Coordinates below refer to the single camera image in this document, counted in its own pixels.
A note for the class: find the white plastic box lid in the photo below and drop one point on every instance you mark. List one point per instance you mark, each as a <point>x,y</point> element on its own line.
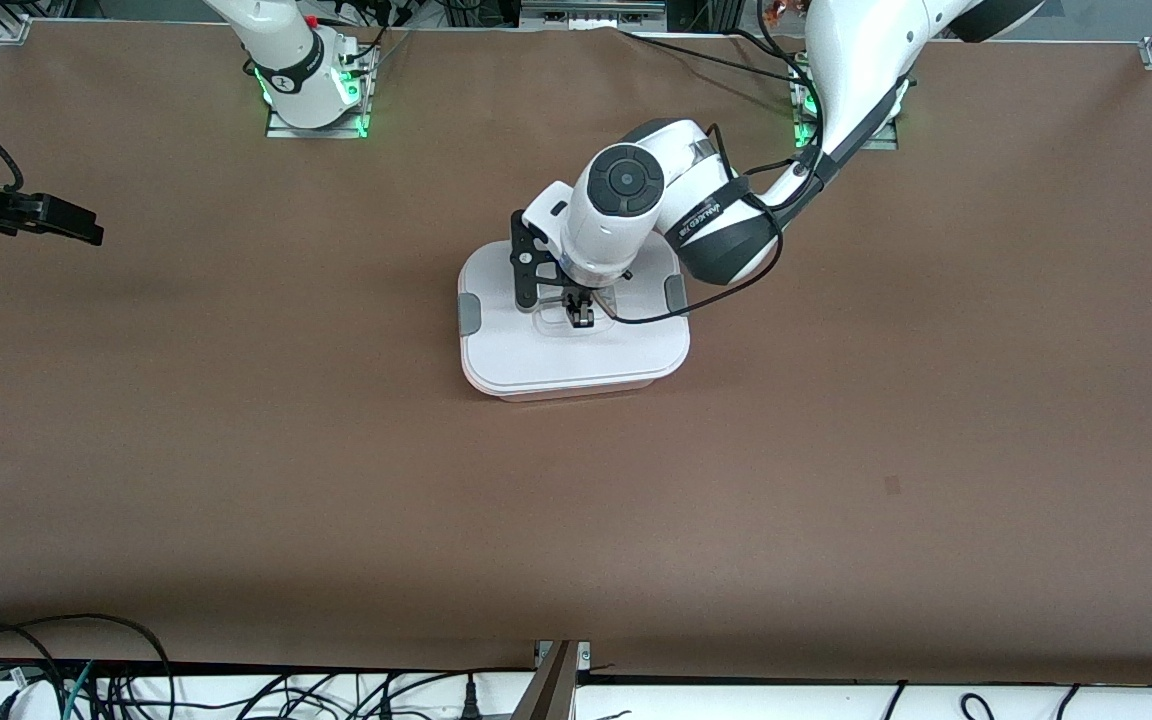
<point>536,360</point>

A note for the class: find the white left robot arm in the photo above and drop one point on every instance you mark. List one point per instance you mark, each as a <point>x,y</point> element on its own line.
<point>616,220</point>

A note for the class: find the small aluminium corner bracket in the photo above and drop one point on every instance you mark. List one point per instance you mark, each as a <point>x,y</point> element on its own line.
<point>14,32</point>

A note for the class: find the aluminium profile post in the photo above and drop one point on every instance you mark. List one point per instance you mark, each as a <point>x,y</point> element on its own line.
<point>551,690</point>

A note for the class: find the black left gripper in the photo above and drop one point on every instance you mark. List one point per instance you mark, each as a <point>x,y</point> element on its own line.
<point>579,306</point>

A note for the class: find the small orange object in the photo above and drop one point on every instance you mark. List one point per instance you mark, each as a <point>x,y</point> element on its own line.
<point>781,8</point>

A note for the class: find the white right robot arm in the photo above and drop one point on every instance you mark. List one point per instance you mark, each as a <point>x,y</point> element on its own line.
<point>291,60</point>

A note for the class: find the black power plug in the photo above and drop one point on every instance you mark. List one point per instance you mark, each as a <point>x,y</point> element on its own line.
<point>469,700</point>

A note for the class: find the grey lid latch clip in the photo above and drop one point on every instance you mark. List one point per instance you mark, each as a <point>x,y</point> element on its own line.
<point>676,295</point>
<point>469,315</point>

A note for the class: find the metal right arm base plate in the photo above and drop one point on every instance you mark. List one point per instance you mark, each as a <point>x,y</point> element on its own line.
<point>281,125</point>

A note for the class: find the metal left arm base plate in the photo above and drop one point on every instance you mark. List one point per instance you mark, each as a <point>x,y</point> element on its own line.
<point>886,142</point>

